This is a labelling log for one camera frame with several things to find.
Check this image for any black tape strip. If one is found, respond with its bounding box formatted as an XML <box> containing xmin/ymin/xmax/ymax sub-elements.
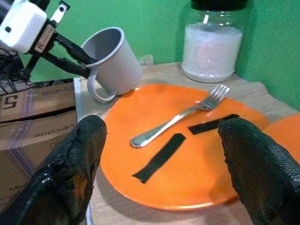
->
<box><xmin>187</xmin><ymin>113</ymin><xmax>240</xmax><ymax>135</ymax></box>
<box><xmin>132</xmin><ymin>133</ymin><xmax>187</xmax><ymax>184</ymax></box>

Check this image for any glass jar with white sugar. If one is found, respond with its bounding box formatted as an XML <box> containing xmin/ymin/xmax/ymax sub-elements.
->
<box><xmin>181</xmin><ymin>0</ymin><xmax>249</xmax><ymax>83</ymax></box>

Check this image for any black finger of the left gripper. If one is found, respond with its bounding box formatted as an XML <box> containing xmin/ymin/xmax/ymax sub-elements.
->
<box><xmin>55</xmin><ymin>32</ymin><xmax>98</xmax><ymax>65</ymax></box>
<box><xmin>43</xmin><ymin>52</ymin><xmax>91</xmax><ymax>79</ymax></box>

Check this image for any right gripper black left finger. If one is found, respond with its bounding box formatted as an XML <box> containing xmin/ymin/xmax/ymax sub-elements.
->
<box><xmin>0</xmin><ymin>114</ymin><xmax>108</xmax><ymax>225</ymax></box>

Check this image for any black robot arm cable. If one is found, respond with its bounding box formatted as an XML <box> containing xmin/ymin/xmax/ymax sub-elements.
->
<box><xmin>0</xmin><ymin>48</ymin><xmax>32</xmax><ymax>94</ymax></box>

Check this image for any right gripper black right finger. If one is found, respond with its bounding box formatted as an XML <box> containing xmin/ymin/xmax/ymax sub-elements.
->
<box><xmin>217</xmin><ymin>118</ymin><xmax>300</xmax><ymax>225</ymax></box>

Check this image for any taped brown cardboard box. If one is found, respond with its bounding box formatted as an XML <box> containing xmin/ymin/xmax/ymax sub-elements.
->
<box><xmin>0</xmin><ymin>112</ymin><xmax>78</xmax><ymax>208</ymax></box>

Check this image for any printed brown cardboard box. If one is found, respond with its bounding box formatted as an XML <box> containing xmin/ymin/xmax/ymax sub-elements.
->
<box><xmin>0</xmin><ymin>82</ymin><xmax>77</xmax><ymax>123</ymax></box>

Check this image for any silver metal fork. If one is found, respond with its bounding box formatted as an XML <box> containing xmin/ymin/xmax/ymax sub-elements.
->
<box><xmin>129</xmin><ymin>84</ymin><xmax>230</xmax><ymax>149</ymax></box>

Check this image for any large orange plate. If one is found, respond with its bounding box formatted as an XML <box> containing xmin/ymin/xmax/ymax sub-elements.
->
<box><xmin>100</xmin><ymin>83</ymin><xmax>270</xmax><ymax>210</ymax></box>

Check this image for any grey white mug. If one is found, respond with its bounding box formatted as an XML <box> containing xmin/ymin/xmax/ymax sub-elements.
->
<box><xmin>81</xmin><ymin>26</ymin><xmax>143</xmax><ymax>103</ymax></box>

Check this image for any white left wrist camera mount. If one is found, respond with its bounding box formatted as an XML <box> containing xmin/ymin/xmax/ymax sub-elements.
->
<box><xmin>0</xmin><ymin>0</ymin><xmax>47</xmax><ymax>54</ymax></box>

